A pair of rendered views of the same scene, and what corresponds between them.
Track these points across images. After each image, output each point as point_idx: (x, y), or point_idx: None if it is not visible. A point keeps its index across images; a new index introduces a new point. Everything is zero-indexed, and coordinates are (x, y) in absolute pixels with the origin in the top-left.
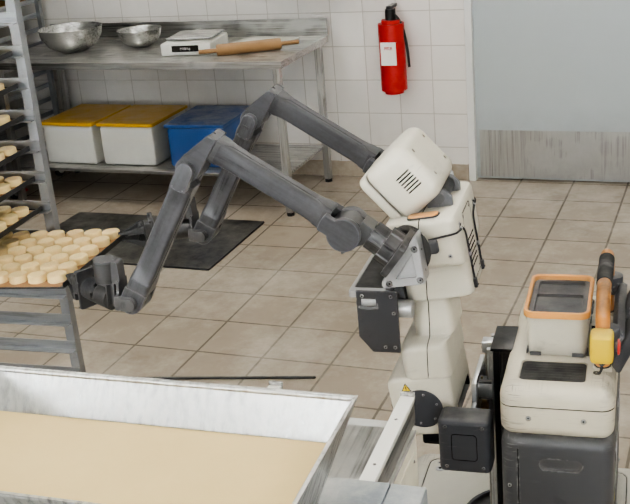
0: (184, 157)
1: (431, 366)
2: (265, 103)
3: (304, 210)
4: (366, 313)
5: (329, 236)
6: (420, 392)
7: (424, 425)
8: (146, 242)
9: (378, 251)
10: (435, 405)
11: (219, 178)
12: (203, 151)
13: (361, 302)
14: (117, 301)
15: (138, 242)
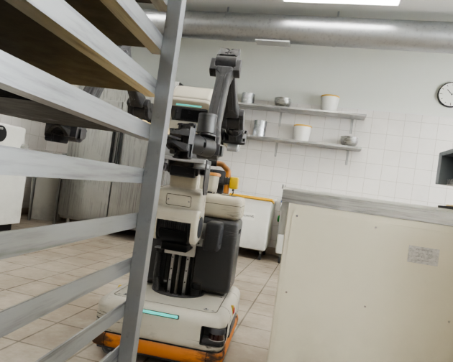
0: (237, 56)
1: (204, 202)
2: (129, 47)
3: (236, 105)
4: (206, 173)
5: (243, 121)
6: (201, 217)
7: (199, 236)
8: (221, 107)
9: (241, 132)
10: (202, 224)
11: (95, 90)
12: (239, 57)
13: (207, 166)
14: (219, 148)
15: (67, 130)
